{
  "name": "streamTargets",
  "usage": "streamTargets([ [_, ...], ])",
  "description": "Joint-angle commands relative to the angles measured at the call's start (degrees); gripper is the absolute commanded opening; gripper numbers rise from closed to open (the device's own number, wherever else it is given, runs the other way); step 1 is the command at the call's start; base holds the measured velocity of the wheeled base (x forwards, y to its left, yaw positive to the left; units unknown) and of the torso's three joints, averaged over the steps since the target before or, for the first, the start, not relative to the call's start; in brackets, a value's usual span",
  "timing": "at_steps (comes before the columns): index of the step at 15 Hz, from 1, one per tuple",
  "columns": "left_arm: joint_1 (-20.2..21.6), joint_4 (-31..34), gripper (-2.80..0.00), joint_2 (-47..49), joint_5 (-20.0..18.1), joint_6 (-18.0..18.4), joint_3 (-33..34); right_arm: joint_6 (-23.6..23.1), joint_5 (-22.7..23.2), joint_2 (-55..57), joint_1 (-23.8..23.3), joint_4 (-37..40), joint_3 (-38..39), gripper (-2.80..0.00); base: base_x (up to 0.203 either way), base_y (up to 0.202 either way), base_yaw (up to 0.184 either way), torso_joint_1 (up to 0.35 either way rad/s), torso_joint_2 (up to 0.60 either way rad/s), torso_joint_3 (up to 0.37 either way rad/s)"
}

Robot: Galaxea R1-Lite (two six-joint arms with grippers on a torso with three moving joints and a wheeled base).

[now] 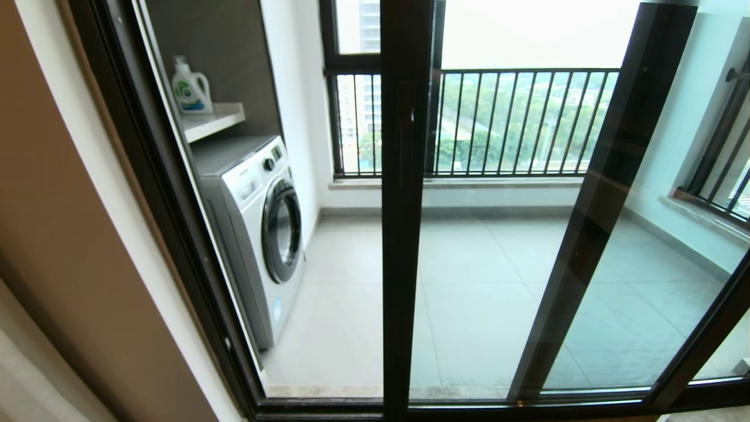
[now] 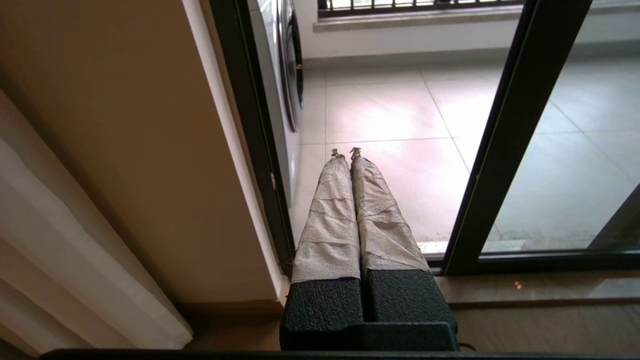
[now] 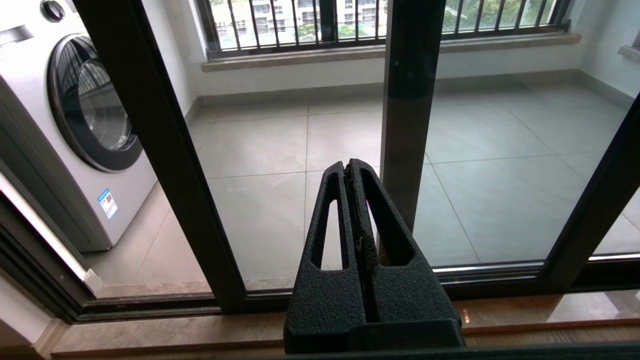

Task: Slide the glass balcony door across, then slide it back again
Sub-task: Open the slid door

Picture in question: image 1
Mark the black window frame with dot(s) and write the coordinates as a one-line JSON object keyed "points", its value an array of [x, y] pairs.
{"points": [[351, 61]]}

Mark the long black balcony railing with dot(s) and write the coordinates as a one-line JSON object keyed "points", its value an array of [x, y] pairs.
{"points": [[527, 72]]}

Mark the short black window railing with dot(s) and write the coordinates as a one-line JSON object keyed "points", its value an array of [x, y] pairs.
{"points": [[739, 76]]}

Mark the white wall shelf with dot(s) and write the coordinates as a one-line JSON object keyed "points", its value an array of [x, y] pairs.
{"points": [[214, 120]]}

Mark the short grey stone window sill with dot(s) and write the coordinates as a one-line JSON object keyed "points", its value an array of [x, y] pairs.
{"points": [[703, 217]]}

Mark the black framed fixed glass panel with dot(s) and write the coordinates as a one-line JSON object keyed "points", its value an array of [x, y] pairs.
{"points": [[586, 234]]}

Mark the white detergent bottle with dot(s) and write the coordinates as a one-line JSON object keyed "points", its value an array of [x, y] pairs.
{"points": [[190, 94]]}

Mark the black framed sliding glass door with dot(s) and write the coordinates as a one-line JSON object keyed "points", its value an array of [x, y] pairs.
{"points": [[155, 146], [404, 264]]}

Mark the long grey stone window sill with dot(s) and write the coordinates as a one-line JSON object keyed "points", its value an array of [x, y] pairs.
{"points": [[498, 183]]}

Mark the white front-load washing machine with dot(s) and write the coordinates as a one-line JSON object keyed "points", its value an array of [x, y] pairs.
{"points": [[252, 193]]}

